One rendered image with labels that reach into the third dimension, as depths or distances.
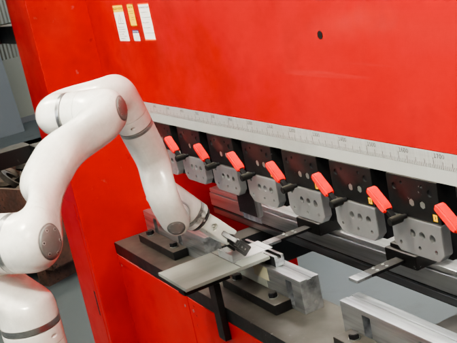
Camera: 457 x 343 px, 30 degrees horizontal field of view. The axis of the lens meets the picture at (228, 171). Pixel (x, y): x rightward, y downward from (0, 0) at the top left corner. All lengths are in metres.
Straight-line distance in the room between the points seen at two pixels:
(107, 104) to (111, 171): 1.27
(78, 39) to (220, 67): 0.93
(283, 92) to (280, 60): 0.08
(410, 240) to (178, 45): 0.99
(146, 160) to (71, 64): 0.96
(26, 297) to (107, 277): 1.48
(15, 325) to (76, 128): 0.43
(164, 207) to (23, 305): 0.57
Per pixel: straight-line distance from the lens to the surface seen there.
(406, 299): 4.33
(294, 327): 2.23
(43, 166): 1.80
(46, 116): 1.97
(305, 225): 2.53
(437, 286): 2.20
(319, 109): 1.88
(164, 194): 2.16
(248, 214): 2.43
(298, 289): 2.26
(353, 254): 2.46
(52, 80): 3.03
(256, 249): 2.42
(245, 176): 2.20
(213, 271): 2.34
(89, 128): 1.86
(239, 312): 2.36
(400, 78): 1.64
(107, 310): 3.24
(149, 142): 2.13
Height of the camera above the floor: 1.84
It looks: 15 degrees down
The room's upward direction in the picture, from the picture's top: 12 degrees counter-clockwise
